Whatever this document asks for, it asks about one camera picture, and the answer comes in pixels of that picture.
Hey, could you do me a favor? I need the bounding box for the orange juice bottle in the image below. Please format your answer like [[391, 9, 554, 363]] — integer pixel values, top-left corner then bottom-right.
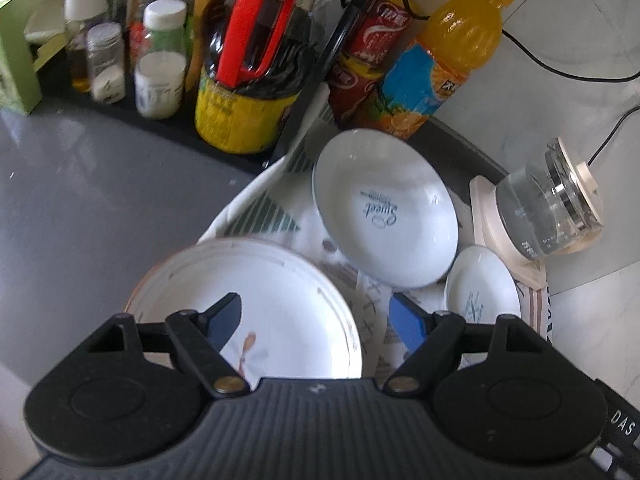
[[352, 0, 514, 140]]

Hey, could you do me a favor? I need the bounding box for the black wire spice rack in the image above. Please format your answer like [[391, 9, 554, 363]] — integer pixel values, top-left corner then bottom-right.
[[39, 0, 367, 176]]

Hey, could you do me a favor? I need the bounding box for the red cola can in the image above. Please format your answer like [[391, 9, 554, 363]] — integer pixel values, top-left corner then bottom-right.
[[343, 0, 412, 66], [326, 53, 384, 126]]

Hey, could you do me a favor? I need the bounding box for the cream kettle base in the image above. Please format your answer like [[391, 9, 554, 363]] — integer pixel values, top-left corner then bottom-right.
[[470, 176, 548, 290]]

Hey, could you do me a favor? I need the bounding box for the white-cap pill bottle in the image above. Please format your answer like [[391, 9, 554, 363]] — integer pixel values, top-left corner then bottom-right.
[[134, 0, 188, 119]]

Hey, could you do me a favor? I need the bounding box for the white sweet plate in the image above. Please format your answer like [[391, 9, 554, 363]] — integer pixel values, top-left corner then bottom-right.
[[312, 129, 459, 289]]

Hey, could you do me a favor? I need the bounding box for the green tissue box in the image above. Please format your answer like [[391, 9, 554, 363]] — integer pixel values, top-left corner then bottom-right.
[[1, 0, 66, 116]]

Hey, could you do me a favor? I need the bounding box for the large soy sauce jug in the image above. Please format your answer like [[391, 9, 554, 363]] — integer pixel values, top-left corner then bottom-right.
[[194, 0, 316, 155]]

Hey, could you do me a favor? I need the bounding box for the patterned white table mat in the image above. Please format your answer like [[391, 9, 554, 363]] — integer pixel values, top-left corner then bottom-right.
[[205, 124, 549, 382]]

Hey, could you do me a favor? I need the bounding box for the small glass spice jar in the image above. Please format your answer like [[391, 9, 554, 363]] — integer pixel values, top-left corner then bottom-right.
[[86, 22, 126, 104]]

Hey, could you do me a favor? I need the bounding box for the large white floral plate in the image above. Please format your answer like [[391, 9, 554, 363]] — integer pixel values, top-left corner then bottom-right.
[[126, 238, 362, 386]]

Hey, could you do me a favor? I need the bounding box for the small white bakery plate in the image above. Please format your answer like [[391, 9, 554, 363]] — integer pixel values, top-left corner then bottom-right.
[[444, 245, 521, 324]]

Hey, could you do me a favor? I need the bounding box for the glass electric kettle cream lid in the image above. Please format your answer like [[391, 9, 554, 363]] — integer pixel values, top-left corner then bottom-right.
[[496, 138, 605, 261]]

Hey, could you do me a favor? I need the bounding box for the black power cable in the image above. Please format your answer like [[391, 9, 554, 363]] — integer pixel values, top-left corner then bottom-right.
[[399, 0, 640, 84], [587, 104, 640, 167]]

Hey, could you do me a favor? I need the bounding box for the white oil spray bottle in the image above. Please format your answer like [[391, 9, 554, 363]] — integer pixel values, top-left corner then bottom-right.
[[64, 0, 107, 93]]

